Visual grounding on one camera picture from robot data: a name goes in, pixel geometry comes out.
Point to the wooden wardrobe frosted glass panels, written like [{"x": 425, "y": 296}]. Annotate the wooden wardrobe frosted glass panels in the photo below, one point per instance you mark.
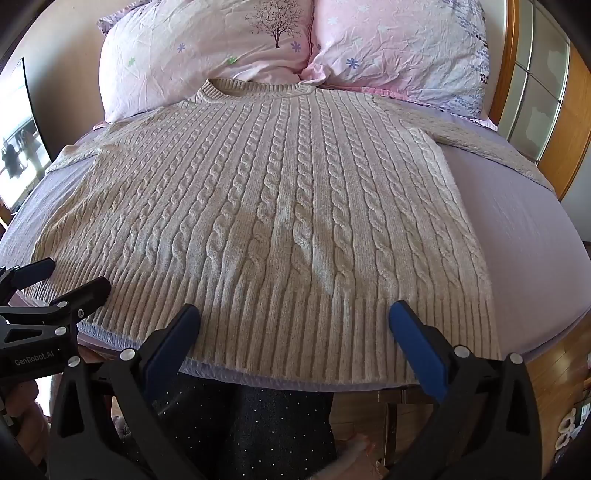
[{"x": 540, "y": 92}]

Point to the pink flower print pillow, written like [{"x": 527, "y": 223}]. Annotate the pink flower print pillow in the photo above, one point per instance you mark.
[{"x": 406, "y": 50}]

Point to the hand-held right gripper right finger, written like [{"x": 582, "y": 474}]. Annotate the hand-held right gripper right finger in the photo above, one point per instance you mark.
[{"x": 418, "y": 350}]

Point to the black framed screen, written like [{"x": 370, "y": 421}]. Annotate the black framed screen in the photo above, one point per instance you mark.
[{"x": 21, "y": 138}]

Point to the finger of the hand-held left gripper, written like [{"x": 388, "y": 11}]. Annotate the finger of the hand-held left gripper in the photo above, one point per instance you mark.
[
  {"x": 85, "y": 295},
  {"x": 27, "y": 274}
]

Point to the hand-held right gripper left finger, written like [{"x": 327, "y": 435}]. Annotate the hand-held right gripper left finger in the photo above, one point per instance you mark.
[{"x": 174, "y": 341}]

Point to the pink tree print pillow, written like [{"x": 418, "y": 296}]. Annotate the pink tree print pillow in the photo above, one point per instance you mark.
[{"x": 194, "y": 50}]

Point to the lavender sheet bed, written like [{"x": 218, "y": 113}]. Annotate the lavender sheet bed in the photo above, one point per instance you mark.
[{"x": 512, "y": 221}]

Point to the person's left hand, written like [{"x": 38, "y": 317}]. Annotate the person's left hand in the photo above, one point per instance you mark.
[{"x": 21, "y": 406}]

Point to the person's dark dotted pants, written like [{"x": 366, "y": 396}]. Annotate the person's dark dotted pants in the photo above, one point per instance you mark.
[{"x": 268, "y": 429}]

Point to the white objects on floor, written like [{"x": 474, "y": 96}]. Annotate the white objects on floor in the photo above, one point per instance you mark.
[{"x": 567, "y": 429}]

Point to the pink slipper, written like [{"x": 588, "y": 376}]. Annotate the pink slipper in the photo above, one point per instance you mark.
[{"x": 358, "y": 446}]

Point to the wooden headboard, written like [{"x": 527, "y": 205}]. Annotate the wooden headboard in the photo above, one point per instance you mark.
[{"x": 504, "y": 55}]

